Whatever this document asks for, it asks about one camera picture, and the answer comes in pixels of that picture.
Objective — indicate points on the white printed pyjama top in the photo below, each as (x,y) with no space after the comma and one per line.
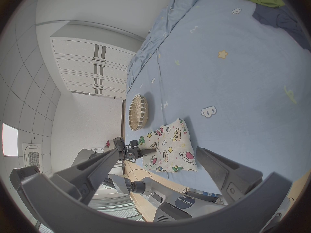
(175,144)

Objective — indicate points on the white low cabinet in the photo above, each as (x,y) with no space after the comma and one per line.
(99,150)

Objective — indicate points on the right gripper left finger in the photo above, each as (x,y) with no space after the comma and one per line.
(92,176)

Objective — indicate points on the round woven basket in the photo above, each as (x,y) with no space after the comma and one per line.
(138,112)

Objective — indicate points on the pale blue quilt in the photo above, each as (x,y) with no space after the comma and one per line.
(165,28)

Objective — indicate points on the white wardrobe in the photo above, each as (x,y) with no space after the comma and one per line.
(73,64)

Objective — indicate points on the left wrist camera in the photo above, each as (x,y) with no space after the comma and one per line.
(134,144)

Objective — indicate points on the ceiling light panel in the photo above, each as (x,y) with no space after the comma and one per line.
(10,139)

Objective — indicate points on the dark blue garment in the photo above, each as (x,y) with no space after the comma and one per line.
(279,20)

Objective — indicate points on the ceiling air conditioner vent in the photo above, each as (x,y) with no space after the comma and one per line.
(32,158)

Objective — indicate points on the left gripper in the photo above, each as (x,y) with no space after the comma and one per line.
(134,152)

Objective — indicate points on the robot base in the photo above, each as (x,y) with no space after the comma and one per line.
(184,212)

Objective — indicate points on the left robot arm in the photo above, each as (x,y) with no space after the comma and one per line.
(138,187)

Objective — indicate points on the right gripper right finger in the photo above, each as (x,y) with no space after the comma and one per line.
(223,178)

